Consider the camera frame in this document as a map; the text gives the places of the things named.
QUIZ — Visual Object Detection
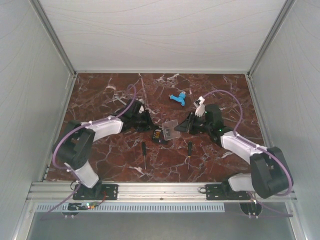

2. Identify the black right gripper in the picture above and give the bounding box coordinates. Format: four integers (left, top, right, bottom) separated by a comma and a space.
174, 111, 211, 135

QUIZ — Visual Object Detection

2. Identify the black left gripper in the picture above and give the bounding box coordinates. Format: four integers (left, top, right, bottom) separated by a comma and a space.
131, 109, 156, 133

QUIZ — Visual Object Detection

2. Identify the clear plastic fuse box lid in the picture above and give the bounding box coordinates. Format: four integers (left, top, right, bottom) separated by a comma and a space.
162, 119, 181, 141

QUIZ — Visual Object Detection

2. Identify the black fuse box base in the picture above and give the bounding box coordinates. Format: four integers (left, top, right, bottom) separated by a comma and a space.
151, 128, 168, 145

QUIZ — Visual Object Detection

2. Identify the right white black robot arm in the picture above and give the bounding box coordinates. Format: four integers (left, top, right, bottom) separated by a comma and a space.
174, 104, 293, 199

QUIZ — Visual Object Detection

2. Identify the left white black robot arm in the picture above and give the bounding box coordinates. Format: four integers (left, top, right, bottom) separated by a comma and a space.
52, 98, 155, 199

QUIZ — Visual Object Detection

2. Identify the blue glue gun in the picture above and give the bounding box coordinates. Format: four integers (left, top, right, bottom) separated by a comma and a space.
169, 91, 186, 107

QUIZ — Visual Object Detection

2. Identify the silver ratchet wrench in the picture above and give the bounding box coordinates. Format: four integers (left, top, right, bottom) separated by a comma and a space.
113, 94, 127, 106

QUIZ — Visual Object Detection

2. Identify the yellow black handle screwdriver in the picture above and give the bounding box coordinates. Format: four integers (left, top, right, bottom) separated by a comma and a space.
187, 141, 193, 169

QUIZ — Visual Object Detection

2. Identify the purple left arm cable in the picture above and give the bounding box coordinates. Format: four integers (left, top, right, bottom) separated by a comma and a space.
41, 83, 138, 221

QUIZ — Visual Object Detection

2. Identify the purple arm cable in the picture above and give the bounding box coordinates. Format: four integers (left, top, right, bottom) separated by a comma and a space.
41, 83, 138, 221
199, 89, 295, 218

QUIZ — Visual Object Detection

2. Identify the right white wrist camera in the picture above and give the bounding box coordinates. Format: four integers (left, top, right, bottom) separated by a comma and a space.
193, 96, 205, 118

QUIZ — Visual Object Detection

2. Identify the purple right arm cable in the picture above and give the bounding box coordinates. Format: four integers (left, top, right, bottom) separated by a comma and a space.
199, 89, 295, 218

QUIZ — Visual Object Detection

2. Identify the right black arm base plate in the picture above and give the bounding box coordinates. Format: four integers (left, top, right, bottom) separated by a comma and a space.
198, 184, 251, 201

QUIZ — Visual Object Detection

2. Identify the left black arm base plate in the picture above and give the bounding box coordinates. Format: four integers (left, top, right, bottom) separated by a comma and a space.
72, 183, 119, 201

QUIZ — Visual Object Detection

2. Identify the aluminium front rail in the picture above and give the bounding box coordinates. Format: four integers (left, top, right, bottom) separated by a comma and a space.
27, 181, 298, 203

